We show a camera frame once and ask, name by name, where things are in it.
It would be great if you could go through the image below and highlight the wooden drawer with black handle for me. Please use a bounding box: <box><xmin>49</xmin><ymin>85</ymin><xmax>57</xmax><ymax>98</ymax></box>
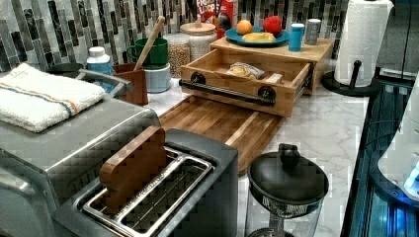
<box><xmin>180</xmin><ymin>48</ymin><xmax>312</xmax><ymax>118</ymax></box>

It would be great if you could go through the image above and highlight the bagged bread in drawer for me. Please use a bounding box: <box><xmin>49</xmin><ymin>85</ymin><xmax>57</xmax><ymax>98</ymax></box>
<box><xmin>227</xmin><ymin>62</ymin><xmax>264</xmax><ymax>79</ymax></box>

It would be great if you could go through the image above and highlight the small wooden block in drawer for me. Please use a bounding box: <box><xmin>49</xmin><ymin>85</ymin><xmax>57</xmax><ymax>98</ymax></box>
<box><xmin>266</xmin><ymin>73</ymin><xmax>283</xmax><ymax>83</ymax></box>

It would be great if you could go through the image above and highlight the wooden drawer cabinet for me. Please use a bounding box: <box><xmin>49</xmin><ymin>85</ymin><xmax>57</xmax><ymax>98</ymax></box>
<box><xmin>210</xmin><ymin>37</ymin><xmax>334</xmax><ymax>95</ymax></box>

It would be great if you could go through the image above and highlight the wooden cutting board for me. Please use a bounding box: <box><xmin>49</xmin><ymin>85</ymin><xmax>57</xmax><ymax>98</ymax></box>
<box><xmin>159</xmin><ymin>96</ymin><xmax>285</xmax><ymax>175</ymax></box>

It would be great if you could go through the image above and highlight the white bowl under mug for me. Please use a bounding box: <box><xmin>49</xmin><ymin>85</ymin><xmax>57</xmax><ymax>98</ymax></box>
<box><xmin>144</xmin><ymin>63</ymin><xmax>171</xmax><ymax>94</ymax></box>

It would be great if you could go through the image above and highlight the black two-slot toaster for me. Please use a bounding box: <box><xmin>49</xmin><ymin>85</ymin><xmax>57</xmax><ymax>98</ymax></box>
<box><xmin>53</xmin><ymin>128</ymin><xmax>238</xmax><ymax>237</ymax></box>

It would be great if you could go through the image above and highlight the dark wooden utensil box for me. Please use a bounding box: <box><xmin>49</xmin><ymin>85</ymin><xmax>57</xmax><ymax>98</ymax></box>
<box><xmin>113</xmin><ymin>62</ymin><xmax>148</xmax><ymax>106</ymax></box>

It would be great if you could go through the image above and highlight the wooden toast slice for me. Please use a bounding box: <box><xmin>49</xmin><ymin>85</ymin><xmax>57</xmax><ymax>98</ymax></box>
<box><xmin>100</xmin><ymin>125</ymin><xmax>167</xmax><ymax>214</ymax></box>

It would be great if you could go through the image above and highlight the green mug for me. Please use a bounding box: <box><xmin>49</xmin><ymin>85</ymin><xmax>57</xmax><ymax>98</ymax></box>
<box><xmin>126</xmin><ymin>38</ymin><xmax>168</xmax><ymax>69</ymax></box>

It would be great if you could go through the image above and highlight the glass jar of grains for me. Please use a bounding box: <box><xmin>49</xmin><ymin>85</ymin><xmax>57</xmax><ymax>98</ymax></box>
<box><xmin>164</xmin><ymin>33</ymin><xmax>191</xmax><ymax>78</ymax></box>

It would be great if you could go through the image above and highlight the glass jar wooden lid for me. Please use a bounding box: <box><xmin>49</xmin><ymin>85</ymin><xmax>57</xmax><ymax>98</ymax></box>
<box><xmin>180</xmin><ymin>17</ymin><xmax>217</xmax><ymax>60</ymax></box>

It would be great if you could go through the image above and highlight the blue plate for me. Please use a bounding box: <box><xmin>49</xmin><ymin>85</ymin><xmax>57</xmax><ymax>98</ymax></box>
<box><xmin>225</xmin><ymin>27</ymin><xmax>290</xmax><ymax>47</ymax></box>

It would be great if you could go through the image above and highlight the yellow banana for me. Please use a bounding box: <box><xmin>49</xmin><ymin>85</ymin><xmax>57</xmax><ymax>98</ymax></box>
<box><xmin>242</xmin><ymin>33</ymin><xmax>276</xmax><ymax>42</ymax></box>

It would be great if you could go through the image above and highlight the orange fruit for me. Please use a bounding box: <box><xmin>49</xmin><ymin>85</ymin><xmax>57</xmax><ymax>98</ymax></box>
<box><xmin>236</xmin><ymin>20</ymin><xmax>253</xmax><ymax>36</ymax></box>

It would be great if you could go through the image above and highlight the wooden pestle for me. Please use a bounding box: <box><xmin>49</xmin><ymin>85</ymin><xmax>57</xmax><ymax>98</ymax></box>
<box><xmin>134</xmin><ymin>16</ymin><xmax>165</xmax><ymax>71</ymax></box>

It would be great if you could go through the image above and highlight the red cereal box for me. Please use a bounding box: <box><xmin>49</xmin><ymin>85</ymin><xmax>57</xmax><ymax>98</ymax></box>
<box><xmin>196</xmin><ymin>0</ymin><xmax>235</xmax><ymax>39</ymax></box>

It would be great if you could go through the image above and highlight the red apple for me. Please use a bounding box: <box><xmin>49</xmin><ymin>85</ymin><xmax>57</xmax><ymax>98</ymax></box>
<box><xmin>262</xmin><ymin>16</ymin><xmax>282</xmax><ymax>38</ymax></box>

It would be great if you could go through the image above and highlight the blue shaker white cap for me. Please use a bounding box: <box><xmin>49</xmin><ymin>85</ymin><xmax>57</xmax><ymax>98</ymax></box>
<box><xmin>289</xmin><ymin>23</ymin><xmax>304</xmax><ymax>51</ymax></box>

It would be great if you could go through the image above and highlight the black paper towel holder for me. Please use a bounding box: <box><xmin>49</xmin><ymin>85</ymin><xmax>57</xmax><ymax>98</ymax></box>
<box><xmin>321</xmin><ymin>60</ymin><xmax>380</xmax><ymax>98</ymax></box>

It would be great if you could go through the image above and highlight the blue bottle white cap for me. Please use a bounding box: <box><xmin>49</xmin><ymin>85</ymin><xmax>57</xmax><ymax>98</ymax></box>
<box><xmin>86</xmin><ymin>46</ymin><xmax>113</xmax><ymax>75</ymax></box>

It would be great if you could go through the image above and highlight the grey shaker white cap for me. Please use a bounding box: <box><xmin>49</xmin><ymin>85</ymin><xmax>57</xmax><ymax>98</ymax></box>
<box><xmin>304</xmin><ymin>19</ymin><xmax>321</xmax><ymax>45</ymax></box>

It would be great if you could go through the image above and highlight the black round pot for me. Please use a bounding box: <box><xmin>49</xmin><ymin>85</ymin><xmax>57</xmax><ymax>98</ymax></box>
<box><xmin>46</xmin><ymin>63</ymin><xmax>84</xmax><ymax>78</ymax></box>

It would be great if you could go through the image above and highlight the white striped folded towel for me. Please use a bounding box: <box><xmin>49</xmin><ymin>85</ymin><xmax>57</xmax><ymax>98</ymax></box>
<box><xmin>0</xmin><ymin>63</ymin><xmax>106</xmax><ymax>132</ymax></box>

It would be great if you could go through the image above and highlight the white paper towel roll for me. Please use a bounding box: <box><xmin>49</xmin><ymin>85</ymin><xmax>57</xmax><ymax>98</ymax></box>
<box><xmin>334</xmin><ymin>0</ymin><xmax>393</xmax><ymax>87</ymax></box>

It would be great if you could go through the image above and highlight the silver toaster oven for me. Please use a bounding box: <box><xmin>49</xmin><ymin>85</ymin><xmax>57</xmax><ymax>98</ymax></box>
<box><xmin>0</xmin><ymin>69</ymin><xmax>160</xmax><ymax>237</ymax></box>

